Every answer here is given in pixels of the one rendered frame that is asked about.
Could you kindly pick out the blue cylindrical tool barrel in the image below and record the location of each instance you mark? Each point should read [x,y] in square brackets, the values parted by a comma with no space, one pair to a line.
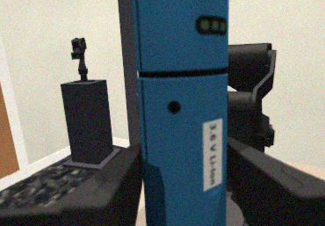
[181,55]

